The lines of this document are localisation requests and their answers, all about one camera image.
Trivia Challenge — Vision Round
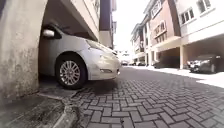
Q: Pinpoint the silver car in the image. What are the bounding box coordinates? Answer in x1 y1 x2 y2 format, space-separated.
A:
38 23 122 90

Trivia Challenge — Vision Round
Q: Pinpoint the row of terraced buildings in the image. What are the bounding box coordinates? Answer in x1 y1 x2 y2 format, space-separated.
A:
130 0 224 70

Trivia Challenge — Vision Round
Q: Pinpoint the vehicle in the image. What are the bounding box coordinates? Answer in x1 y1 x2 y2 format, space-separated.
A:
120 60 130 67

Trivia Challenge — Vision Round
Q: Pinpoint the grey brick paved road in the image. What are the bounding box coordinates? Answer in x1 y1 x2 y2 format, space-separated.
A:
68 65 224 128

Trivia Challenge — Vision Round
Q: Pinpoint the beige building with carport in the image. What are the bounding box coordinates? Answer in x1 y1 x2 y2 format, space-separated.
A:
40 0 118 50

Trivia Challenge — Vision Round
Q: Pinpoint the grey concrete pillar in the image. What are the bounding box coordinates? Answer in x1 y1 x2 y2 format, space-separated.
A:
0 0 49 101

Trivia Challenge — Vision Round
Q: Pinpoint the dark parked car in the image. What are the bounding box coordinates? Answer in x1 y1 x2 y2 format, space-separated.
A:
186 54 224 75

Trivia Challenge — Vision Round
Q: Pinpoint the concrete kerb slab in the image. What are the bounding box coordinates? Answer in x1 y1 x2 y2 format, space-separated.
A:
0 87 80 128

